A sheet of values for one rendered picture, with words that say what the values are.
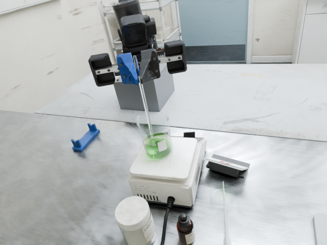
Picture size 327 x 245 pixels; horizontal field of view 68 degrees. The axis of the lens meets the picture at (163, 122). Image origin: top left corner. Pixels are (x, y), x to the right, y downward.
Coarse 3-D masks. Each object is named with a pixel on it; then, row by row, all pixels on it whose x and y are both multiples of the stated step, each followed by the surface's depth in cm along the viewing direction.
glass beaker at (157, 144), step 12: (144, 120) 50; (156, 120) 51; (168, 120) 46; (144, 132) 46; (156, 132) 45; (168, 132) 47; (144, 144) 48; (156, 144) 47; (168, 144) 48; (156, 156) 49; (168, 156) 50
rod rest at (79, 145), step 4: (88, 124) 76; (92, 124) 75; (92, 128) 76; (96, 128) 76; (88, 132) 76; (92, 132) 76; (96, 132) 76; (84, 136) 75; (88, 136) 75; (92, 136) 74; (72, 140) 70; (76, 140) 69; (80, 140) 73; (84, 140) 73; (88, 140) 73; (76, 144) 70; (80, 144) 70; (84, 144) 71; (72, 148) 71; (76, 148) 70; (80, 148) 70; (84, 148) 71
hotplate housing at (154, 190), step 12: (204, 144) 59; (192, 168) 49; (132, 180) 49; (144, 180) 48; (156, 180) 47; (168, 180) 47; (192, 180) 47; (132, 192) 52; (144, 192) 50; (156, 192) 48; (168, 192) 47; (180, 192) 46; (192, 192) 46; (168, 204) 47; (180, 204) 49; (192, 204) 48
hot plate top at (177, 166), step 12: (180, 144) 52; (192, 144) 52; (144, 156) 51; (180, 156) 49; (192, 156) 49; (132, 168) 49; (144, 168) 48; (156, 168) 48; (168, 168) 47; (180, 168) 47; (180, 180) 45
